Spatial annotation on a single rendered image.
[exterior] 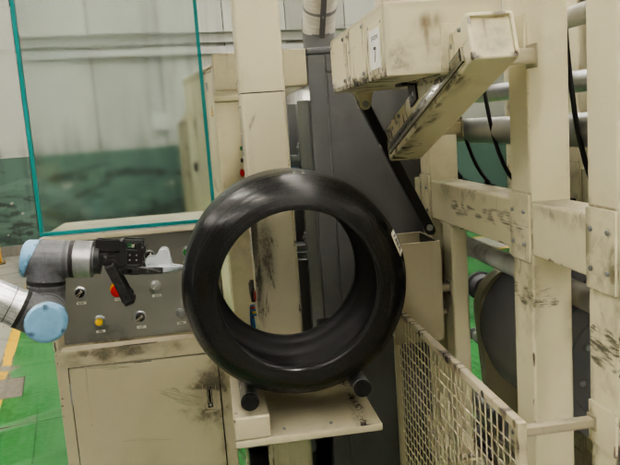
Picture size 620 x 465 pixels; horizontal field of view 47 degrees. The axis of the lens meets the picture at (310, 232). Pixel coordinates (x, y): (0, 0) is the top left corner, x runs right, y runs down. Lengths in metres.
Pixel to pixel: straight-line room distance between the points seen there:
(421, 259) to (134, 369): 0.99
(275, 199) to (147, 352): 0.91
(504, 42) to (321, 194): 0.55
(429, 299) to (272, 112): 0.70
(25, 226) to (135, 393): 8.67
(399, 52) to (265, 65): 0.66
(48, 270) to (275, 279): 0.65
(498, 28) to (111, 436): 1.75
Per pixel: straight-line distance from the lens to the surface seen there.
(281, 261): 2.06
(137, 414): 2.44
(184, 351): 2.37
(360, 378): 1.80
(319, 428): 1.83
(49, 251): 1.77
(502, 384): 2.55
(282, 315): 2.09
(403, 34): 1.46
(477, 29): 1.41
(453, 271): 2.12
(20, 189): 10.93
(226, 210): 1.66
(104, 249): 1.77
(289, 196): 1.65
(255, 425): 1.79
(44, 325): 1.65
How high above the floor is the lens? 1.55
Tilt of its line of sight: 9 degrees down
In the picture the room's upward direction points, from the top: 4 degrees counter-clockwise
